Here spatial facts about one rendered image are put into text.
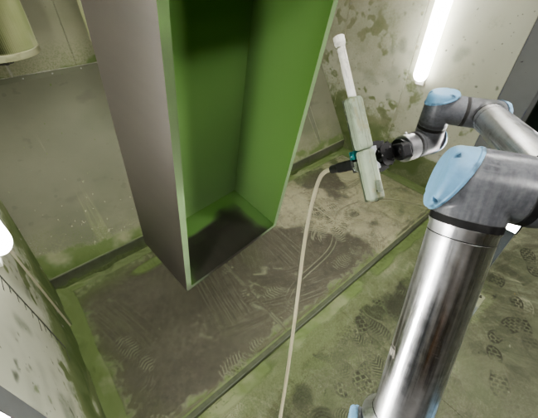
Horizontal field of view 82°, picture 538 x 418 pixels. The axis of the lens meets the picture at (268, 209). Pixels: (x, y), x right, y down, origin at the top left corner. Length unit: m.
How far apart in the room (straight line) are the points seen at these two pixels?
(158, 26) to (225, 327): 1.52
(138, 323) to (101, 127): 1.22
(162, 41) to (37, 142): 1.61
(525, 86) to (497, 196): 2.00
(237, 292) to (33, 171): 1.37
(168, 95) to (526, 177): 0.68
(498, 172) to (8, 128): 2.20
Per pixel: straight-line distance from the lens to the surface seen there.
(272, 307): 1.91
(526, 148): 0.80
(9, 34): 1.92
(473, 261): 0.61
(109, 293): 2.18
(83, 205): 2.21
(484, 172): 0.58
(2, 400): 0.89
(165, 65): 0.73
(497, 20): 2.57
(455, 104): 1.14
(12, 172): 2.23
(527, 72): 2.55
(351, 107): 0.95
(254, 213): 1.78
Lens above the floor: 1.67
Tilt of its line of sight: 41 degrees down
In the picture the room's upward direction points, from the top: 1 degrees clockwise
